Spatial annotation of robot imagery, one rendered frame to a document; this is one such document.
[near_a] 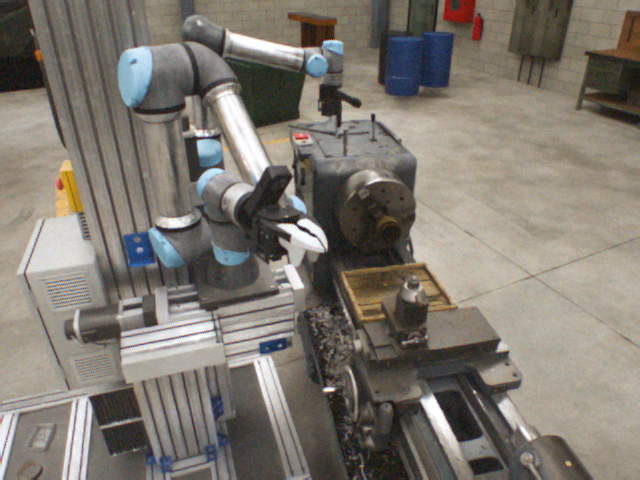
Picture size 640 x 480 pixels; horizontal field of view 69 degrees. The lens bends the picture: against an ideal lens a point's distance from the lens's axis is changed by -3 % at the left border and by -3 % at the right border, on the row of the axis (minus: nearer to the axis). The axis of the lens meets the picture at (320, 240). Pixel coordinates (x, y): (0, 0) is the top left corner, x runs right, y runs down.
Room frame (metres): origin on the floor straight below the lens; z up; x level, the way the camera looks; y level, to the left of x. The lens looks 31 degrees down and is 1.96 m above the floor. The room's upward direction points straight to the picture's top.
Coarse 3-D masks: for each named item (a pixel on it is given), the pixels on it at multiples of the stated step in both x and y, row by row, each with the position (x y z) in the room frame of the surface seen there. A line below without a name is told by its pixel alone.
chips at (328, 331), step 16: (320, 304) 1.74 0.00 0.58; (336, 304) 1.74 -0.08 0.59; (320, 320) 1.64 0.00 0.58; (336, 320) 1.65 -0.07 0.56; (320, 336) 1.52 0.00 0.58; (336, 336) 1.55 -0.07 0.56; (320, 352) 1.44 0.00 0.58; (336, 352) 1.45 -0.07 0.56; (320, 368) 1.38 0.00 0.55; (336, 368) 1.36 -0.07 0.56; (336, 384) 1.29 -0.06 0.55; (336, 400) 1.22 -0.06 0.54; (336, 416) 1.15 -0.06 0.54; (352, 432) 1.07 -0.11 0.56; (352, 448) 1.00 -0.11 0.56; (352, 464) 0.95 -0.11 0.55; (368, 464) 0.95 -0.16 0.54; (384, 464) 0.95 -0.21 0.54; (400, 464) 0.95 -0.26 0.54
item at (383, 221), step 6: (384, 216) 1.58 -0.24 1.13; (390, 216) 1.59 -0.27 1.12; (378, 222) 1.57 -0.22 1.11; (384, 222) 1.55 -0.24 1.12; (390, 222) 1.55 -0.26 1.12; (396, 222) 1.57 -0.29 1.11; (378, 228) 1.55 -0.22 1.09; (384, 228) 1.53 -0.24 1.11; (390, 228) 1.53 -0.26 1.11; (396, 228) 1.53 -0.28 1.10; (378, 234) 1.55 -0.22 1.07; (384, 234) 1.57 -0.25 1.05; (390, 234) 1.57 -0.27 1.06; (396, 234) 1.54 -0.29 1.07; (384, 240) 1.52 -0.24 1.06; (390, 240) 1.53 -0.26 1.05; (396, 240) 1.53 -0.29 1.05
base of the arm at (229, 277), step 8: (208, 264) 1.13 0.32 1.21; (216, 264) 1.10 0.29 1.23; (224, 264) 1.09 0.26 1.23; (240, 264) 1.10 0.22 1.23; (248, 264) 1.12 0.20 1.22; (256, 264) 1.15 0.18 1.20; (208, 272) 1.12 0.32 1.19; (216, 272) 1.10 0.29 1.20; (224, 272) 1.09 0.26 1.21; (232, 272) 1.09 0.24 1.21; (240, 272) 1.09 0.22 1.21; (248, 272) 1.11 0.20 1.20; (256, 272) 1.13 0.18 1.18; (208, 280) 1.11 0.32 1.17; (216, 280) 1.09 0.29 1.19; (224, 280) 1.08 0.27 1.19; (232, 280) 1.08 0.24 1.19; (240, 280) 1.08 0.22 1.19; (248, 280) 1.10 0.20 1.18; (224, 288) 1.08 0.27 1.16; (232, 288) 1.08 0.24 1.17; (240, 288) 1.08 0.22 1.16
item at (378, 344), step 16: (384, 320) 1.17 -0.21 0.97; (432, 320) 1.17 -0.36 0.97; (448, 320) 1.17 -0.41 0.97; (464, 320) 1.17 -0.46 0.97; (480, 320) 1.17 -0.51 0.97; (368, 336) 1.11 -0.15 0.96; (384, 336) 1.10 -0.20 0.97; (432, 336) 1.09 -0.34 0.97; (448, 336) 1.09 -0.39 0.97; (464, 336) 1.09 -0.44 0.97; (480, 336) 1.09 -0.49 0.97; (496, 336) 1.09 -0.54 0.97; (368, 352) 1.03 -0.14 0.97; (384, 352) 1.04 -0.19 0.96; (400, 352) 1.03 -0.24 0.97; (416, 352) 1.03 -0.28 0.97; (432, 352) 1.04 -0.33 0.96; (448, 352) 1.05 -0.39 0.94; (464, 352) 1.06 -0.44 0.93
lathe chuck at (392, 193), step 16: (368, 176) 1.71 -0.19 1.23; (352, 192) 1.65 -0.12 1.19; (384, 192) 1.67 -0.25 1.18; (400, 192) 1.68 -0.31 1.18; (336, 208) 1.71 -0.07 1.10; (352, 208) 1.64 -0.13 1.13; (368, 208) 1.66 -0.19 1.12; (384, 208) 1.75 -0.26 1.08; (400, 208) 1.68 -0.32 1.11; (352, 224) 1.65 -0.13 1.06; (368, 224) 1.66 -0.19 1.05; (352, 240) 1.65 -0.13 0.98
